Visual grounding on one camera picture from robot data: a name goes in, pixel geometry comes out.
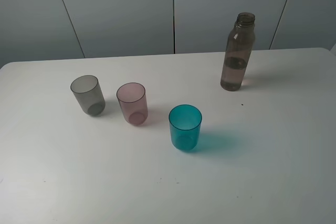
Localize brown translucent water bottle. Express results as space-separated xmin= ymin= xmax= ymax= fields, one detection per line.
xmin=220 ymin=12 xmax=255 ymax=91

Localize teal translucent plastic cup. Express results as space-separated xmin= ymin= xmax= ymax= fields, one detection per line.
xmin=169 ymin=104 xmax=203 ymax=151

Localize pink translucent plastic cup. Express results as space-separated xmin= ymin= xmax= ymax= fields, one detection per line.
xmin=116 ymin=82 xmax=148 ymax=126

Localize grey translucent plastic cup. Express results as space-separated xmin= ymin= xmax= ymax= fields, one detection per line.
xmin=70 ymin=75 xmax=106 ymax=116

